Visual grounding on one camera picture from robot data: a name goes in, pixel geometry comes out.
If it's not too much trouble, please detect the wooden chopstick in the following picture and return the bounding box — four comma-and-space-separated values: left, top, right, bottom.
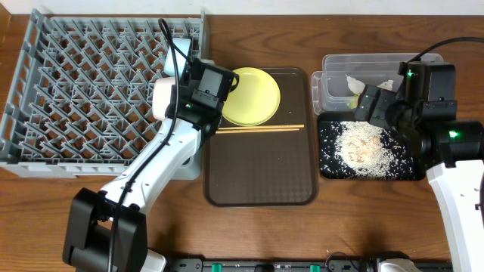
218, 124, 305, 131
216, 128, 300, 134

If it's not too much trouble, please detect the yellow round plate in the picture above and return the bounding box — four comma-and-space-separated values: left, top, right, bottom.
222, 67, 281, 126

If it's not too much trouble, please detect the light blue bowl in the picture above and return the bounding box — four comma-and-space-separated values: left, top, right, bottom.
163, 38, 191, 77

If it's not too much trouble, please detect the pink white bowl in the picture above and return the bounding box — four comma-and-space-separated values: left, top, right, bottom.
152, 77, 175, 121

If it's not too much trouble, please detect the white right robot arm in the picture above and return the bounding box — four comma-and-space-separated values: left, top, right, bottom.
355, 61, 483, 271

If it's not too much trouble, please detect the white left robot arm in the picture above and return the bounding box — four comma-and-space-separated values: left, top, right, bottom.
62, 59, 240, 271

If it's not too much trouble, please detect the clear plastic waste bin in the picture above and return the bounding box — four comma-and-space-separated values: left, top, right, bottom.
311, 52, 444, 116

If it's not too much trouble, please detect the black waste tray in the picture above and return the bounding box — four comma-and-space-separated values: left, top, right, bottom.
316, 111, 427, 181

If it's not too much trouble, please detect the grey plastic dishwasher rack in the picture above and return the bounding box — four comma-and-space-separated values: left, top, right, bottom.
0, 8, 209, 181

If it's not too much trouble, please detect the crumpled white tissue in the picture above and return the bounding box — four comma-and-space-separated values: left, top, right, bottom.
346, 76, 394, 95

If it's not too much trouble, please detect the spilled rice pile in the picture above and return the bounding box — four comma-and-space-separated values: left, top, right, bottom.
321, 119, 415, 178

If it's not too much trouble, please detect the dark brown serving tray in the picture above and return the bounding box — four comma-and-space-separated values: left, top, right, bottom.
203, 67, 318, 207

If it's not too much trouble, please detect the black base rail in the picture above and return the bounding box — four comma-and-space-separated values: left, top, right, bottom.
166, 257, 455, 272

